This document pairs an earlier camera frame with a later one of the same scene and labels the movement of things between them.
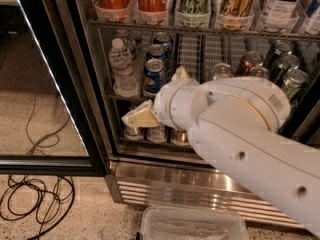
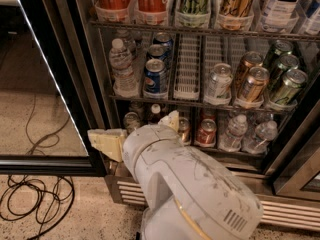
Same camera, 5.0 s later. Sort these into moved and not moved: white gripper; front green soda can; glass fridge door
Moved: white gripper
Not moved: glass fridge door; front green soda can
